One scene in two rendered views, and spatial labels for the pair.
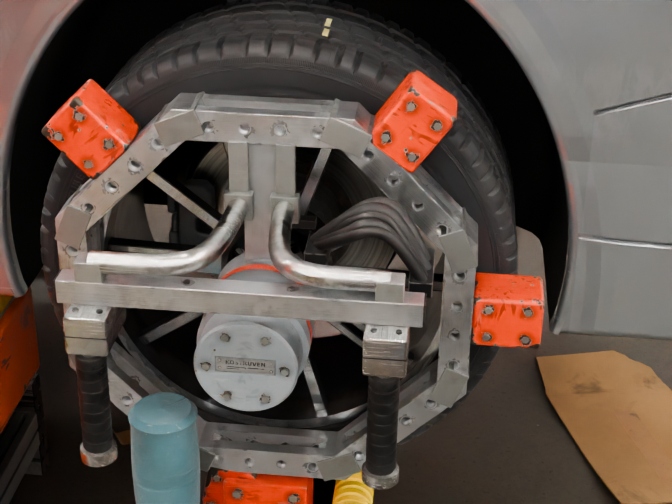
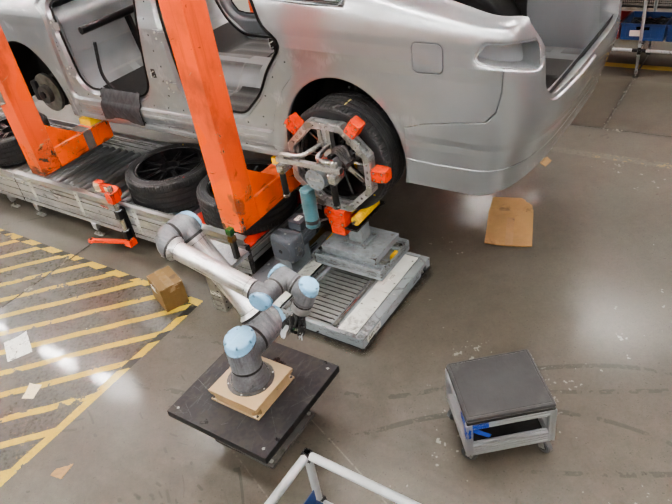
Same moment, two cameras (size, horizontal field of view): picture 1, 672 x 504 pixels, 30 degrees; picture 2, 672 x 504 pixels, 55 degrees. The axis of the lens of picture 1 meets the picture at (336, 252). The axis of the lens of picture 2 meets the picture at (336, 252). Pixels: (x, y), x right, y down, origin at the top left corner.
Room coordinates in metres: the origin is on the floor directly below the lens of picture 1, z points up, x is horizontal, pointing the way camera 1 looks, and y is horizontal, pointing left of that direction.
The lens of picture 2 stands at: (-1.31, -1.63, 2.60)
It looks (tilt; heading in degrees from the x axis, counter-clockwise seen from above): 36 degrees down; 33
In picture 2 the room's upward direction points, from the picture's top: 10 degrees counter-clockwise
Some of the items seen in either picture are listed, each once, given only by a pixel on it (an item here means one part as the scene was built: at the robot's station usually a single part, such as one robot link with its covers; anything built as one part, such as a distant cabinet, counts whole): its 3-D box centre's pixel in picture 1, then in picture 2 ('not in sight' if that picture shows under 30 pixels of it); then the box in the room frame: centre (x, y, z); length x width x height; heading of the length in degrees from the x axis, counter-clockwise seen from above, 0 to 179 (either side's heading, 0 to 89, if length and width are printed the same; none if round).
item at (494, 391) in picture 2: not in sight; (498, 408); (0.65, -1.10, 0.17); 0.43 x 0.36 x 0.34; 125
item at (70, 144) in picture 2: not in sight; (74, 130); (1.70, 2.52, 0.69); 0.52 x 0.17 x 0.35; 175
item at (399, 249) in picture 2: not in sight; (361, 250); (1.61, 0.07, 0.13); 0.50 x 0.36 x 0.10; 85
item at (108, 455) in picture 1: (94, 402); (284, 183); (1.22, 0.28, 0.83); 0.04 x 0.04 x 0.16
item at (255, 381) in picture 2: not in sight; (248, 370); (0.25, -0.02, 0.42); 0.19 x 0.19 x 0.10
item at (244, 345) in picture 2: not in sight; (243, 348); (0.26, -0.02, 0.55); 0.17 x 0.15 x 0.18; 176
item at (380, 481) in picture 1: (382, 424); (335, 195); (1.19, -0.06, 0.83); 0.04 x 0.04 x 0.16
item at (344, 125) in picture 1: (267, 296); (332, 165); (1.44, 0.09, 0.85); 0.54 x 0.07 x 0.54; 85
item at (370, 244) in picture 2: not in sight; (358, 226); (1.61, 0.07, 0.32); 0.40 x 0.30 x 0.28; 85
